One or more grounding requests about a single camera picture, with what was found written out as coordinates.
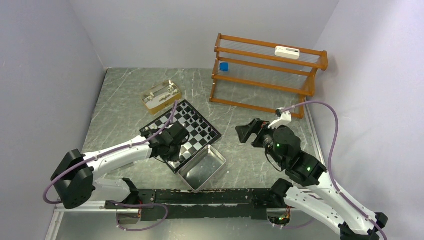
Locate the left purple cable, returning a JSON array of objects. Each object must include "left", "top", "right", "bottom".
[{"left": 43, "top": 100, "right": 180, "bottom": 232}]

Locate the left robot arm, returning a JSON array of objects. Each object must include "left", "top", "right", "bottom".
[{"left": 50, "top": 122, "right": 190, "bottom": 210}]

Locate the gold tin of white pieces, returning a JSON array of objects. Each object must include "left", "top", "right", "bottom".
[{"left": 140, "top": 80, "right": 182, "bottom": 115}]

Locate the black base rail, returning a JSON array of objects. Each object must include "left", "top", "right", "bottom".
[{"left": 105, "top": 188, "right": 292, "bottom": 222}]

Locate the orange wooden rack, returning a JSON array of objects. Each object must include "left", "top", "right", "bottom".
[{"left": 209, "top": 33, "right": 329, "bottom": 113}]

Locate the white rectangular device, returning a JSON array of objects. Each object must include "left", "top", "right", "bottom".
[{"left": 274, "top": 46, "right": 301, "bottom": 60}]

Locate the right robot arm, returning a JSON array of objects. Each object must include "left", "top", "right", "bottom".
[{"left": 235, "top": 118, "right": 388, "bottom": 240}]

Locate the silver metal tin lid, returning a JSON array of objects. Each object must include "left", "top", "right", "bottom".
[{"left": 177, "top": 144, "right": 227, "bottom": 194}]

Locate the blue cube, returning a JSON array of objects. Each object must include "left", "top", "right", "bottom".
[{"left": 218, "top": 62, "right": 229, "bottom": 72}]

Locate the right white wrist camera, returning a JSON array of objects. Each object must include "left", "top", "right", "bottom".
[{"left": 268, "top": 107, "right": 292, "bottom": 130}]

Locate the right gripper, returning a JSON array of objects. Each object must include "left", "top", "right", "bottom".
[{"left": 235, "top": 117, "right": 286, "bottom": 167}]

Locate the black white chessboard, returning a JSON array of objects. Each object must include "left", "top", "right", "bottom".
[{"left": 160, "top": 99, "right": 222, "bottom": 173}]

